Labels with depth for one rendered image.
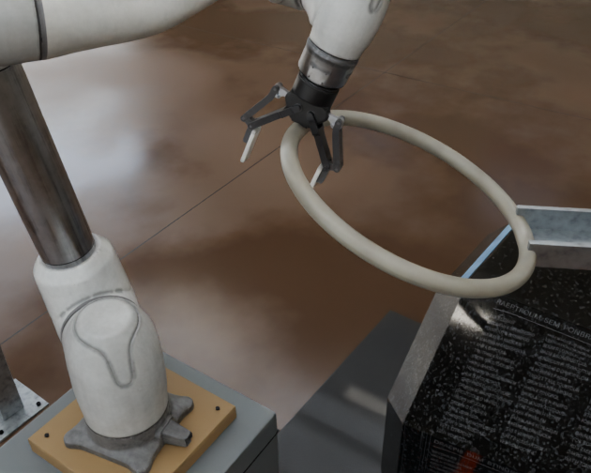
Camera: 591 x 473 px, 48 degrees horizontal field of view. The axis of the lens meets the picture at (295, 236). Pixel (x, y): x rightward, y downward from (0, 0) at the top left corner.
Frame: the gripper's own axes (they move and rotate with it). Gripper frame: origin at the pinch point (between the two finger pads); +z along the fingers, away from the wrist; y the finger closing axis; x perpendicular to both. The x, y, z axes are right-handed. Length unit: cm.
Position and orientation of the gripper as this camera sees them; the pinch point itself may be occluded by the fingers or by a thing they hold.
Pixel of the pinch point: (278, 172)
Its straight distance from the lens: 124.8
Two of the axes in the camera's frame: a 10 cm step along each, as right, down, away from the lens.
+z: -3.7, 7.3, 5.7
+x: 3.2, -4.8, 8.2
